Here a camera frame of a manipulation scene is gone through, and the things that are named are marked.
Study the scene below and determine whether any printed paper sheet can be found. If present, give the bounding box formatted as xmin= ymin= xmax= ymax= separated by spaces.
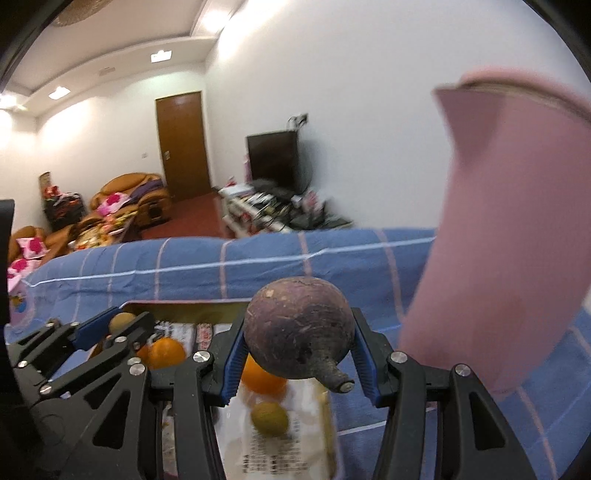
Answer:
xmin=148 ymin=320 xmax=335 ymax=480

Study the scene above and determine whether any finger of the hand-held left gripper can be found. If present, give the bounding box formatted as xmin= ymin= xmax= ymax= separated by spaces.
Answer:
xmin=39 ymin=311 xmax=156 ymax=404
xmin=8 ymin=314 xmax=114 ymax=374

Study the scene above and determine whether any brown leather armchair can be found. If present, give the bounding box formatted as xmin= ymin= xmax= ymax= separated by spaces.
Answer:
xmin=89 ymin=172 xmax=174 ymax=232

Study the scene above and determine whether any cluttered coffee table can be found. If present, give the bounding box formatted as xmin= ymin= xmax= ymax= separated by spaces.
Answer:
xmin=69 ymin=215 xmax=139 ymax=252

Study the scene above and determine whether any medium orange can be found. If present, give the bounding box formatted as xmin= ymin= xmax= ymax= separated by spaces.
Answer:
xmin=147 ymin=338 xmax=187 ymax=370

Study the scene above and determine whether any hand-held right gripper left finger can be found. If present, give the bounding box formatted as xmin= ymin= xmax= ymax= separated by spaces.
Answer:
xmin=62 ymin=314 xmax=247 ymax=480

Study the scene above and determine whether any black television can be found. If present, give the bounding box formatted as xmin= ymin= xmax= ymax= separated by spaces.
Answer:
xmin=246 ymin=130 xmax=303 ymax=192

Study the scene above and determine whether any pink tin tray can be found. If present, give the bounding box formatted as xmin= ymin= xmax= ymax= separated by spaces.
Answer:
xmin=88 ymin=299 xmax=345 ymax=480

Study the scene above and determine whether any large orange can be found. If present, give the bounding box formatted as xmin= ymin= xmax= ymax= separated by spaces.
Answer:
xmin=240 ymin=353 xmax=289 ymax=395

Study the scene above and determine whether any black router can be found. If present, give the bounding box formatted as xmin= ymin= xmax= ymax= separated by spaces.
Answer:
xmin=288 ymin=213 xmax=324 ymax=230

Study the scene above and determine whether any white television stand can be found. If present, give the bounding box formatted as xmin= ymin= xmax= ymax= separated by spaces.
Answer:
xmin=218 ymin=182 xmax=296 ymax=238

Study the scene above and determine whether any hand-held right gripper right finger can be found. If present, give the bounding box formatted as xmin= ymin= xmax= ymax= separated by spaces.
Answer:
xmin=352 ymin=308 xmax=539 ymax=480

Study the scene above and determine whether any black rack with clothes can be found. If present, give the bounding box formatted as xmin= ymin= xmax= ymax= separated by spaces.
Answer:
xmin=44 ymin=191 xmax=88 ymax=232

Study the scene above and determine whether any small tan longan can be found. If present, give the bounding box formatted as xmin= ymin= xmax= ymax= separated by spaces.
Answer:
xmin=250 ymin=401 xmax=290 ymax=437
xmin=109 ymin=312 xmax=137 ymax=334

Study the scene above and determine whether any pink thermos bottle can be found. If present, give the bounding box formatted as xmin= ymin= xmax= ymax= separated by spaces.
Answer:
xmin=398 ymin=67 xmax=591 ymax=402

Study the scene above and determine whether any brown wooden door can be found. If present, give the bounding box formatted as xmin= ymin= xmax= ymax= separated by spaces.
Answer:
xmin=155 ymin=91 xmax=213 ymax=202

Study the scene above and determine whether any dark purple round fruit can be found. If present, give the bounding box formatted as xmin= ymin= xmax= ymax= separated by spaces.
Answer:
xmin=243 ymin=277 xmax=356 ymax=394

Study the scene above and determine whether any pink cartoon mug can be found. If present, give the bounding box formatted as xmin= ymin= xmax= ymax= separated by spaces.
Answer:
xmin=8 ymin=279 xmax=40 ymax=329

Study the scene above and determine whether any brown leather sofa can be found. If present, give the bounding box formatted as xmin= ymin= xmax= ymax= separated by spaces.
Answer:
xmin=9 ymin=225 xmax=77 ymax=266

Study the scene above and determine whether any blue plaid blanket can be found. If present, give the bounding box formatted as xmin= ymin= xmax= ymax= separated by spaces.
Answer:
xmin=4 ymin=226 xmax=591 ymax=480

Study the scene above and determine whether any purple cloth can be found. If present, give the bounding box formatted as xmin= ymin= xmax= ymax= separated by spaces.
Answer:
xmin=131 ymin=181 xmax=167 ymax=199

